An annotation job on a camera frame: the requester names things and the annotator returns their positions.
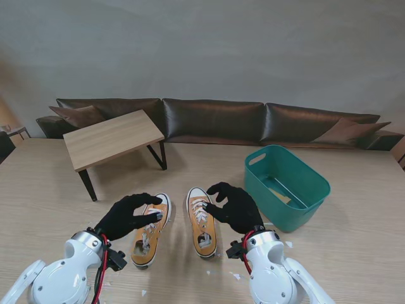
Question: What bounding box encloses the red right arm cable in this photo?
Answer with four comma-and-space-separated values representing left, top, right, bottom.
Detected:
242, 231, 254, 276

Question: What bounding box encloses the yellow canvas sneaker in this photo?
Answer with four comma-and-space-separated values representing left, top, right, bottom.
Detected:
131, 193, 173, 269
186, 186, 218, 259

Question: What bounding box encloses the small wooden side table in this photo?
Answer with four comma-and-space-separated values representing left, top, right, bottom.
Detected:
0, 125, 32, 140

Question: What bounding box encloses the red left arm cable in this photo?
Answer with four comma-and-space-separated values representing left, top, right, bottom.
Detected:
93, 234, 110, 304

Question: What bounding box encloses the dark brown leather sofa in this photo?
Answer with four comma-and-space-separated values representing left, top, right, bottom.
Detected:
35, 98, 405, 151

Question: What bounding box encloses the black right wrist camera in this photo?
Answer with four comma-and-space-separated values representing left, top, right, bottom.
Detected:
225, 240, 246, 260

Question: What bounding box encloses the small wooden black-legged bench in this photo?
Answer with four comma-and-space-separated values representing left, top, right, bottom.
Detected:
62, 110, 168, 203

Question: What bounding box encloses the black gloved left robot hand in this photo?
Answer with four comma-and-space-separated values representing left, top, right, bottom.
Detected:
94, 193, 164, 243

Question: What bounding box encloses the light wooden cabinet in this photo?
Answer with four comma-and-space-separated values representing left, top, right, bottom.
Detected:
389, 136, 405, 172

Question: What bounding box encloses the brown sofa cushion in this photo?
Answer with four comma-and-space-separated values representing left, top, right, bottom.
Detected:
313, 118, 392, 146
49, 105, 107, 129

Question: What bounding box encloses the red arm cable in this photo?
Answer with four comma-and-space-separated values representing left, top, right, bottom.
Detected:
242, 231, 254, 276
93, 234, 110, 304

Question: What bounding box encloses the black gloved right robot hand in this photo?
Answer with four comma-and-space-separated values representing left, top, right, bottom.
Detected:
205, 182, 265, 235

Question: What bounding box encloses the green plastic basket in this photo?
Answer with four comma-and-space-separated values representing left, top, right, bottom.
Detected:
243, 144, 332, 233

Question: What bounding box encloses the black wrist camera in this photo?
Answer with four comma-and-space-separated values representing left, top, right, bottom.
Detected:
225, 240, 246, 260
107, 249, 128, 272

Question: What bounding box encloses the wooden shoe brush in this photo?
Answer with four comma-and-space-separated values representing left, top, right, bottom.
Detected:
268, 186, 294, 203

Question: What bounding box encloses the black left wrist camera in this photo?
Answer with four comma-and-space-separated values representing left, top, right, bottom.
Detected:
107, 249, 128, 272

